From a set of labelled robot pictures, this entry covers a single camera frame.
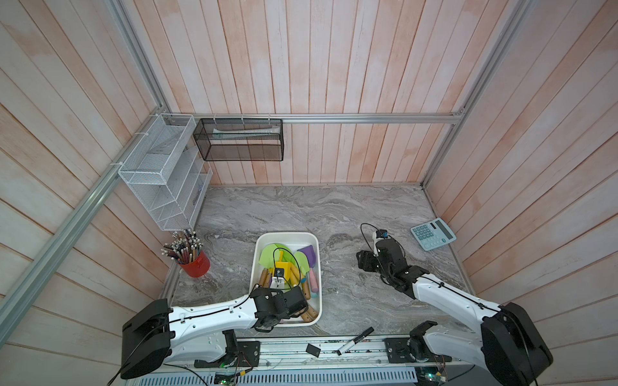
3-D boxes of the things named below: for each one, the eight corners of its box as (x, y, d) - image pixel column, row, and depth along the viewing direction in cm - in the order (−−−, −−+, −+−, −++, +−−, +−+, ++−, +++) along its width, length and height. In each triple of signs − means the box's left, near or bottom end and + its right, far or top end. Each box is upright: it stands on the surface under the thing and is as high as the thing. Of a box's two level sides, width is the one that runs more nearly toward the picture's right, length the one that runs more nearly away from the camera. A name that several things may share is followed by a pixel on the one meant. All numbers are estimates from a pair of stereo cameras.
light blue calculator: (425, 251, 99) (429, 246, 96) (410, 230, 106) (413, 225, 103) (453, 242, 102) (457, 237, 99) (436, 222, 108) (439, 217, 106)
